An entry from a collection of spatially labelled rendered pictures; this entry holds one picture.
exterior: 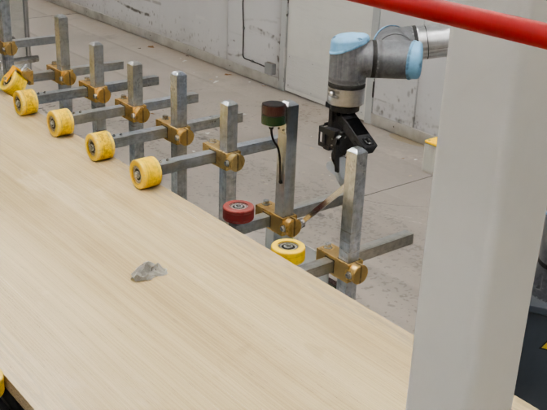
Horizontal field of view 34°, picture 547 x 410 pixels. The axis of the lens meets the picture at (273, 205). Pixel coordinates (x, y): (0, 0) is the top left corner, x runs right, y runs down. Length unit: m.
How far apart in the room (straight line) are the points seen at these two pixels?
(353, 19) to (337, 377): 4.48
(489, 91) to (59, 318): 1.40
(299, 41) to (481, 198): 5.88
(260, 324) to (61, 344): 0.38
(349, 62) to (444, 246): 1.60
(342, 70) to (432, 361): 1.59
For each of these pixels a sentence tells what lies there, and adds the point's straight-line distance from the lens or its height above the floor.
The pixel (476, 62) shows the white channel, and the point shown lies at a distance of 0.48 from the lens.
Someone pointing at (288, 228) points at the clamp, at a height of 0.85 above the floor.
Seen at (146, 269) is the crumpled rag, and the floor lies 0.91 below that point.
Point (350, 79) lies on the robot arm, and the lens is 2.10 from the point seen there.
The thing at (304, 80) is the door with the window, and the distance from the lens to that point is 6.37.
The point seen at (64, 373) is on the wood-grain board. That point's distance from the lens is 1.63.
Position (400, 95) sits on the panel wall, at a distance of 5.68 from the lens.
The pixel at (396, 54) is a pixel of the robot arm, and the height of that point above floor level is 1.32.
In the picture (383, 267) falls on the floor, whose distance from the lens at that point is 4.00.
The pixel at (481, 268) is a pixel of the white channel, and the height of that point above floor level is 1.58.
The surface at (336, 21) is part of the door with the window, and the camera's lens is 6.04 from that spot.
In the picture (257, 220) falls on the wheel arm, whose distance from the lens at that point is 2.29.
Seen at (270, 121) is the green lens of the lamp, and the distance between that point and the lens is 2.16.
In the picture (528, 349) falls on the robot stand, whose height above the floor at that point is 0.45.
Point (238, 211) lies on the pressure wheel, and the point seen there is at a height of 0.91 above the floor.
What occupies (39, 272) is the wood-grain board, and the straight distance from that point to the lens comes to 1.97.
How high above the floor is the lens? 1.80
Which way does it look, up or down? 23 degrees down
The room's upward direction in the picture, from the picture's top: 2 degrees clockwise
